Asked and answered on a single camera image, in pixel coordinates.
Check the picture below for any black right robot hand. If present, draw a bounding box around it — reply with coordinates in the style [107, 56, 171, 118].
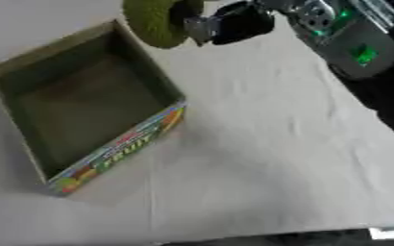
[182, 0, 277, 48]

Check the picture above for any open cardboard box green inside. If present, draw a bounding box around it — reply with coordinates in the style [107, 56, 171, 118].
[0, 18, 189, 197]

